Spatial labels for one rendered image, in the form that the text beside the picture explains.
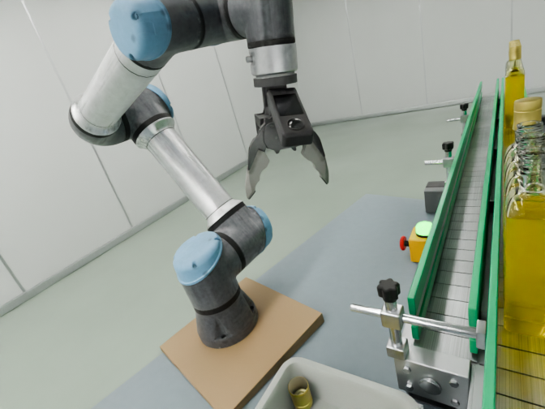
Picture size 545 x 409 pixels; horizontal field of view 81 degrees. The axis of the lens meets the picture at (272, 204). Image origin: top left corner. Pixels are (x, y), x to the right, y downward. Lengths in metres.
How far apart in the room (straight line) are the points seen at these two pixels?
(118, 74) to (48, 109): 3.30
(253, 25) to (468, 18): 5.87
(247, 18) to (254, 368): 0.63
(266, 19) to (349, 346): 0.62
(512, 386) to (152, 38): 0.63
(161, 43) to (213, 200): 0.41
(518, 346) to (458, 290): 0.13
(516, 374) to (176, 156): 0.74
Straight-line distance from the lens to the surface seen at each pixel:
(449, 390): 0.56
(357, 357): 0.72
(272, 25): 0.52
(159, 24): 0.49
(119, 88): 0.61
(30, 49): 3.98
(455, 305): 0.62
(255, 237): 0.77
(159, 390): 0.83
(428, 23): 6.37
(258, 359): 0.74
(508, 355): 0.57
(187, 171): 0.80
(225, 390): 0.72
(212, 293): 0.72
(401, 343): 0.53
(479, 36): 6.31
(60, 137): 3.86
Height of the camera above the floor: 1.30
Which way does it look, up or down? 22 degrees down
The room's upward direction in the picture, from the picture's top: 16 degrees counter-clockwise
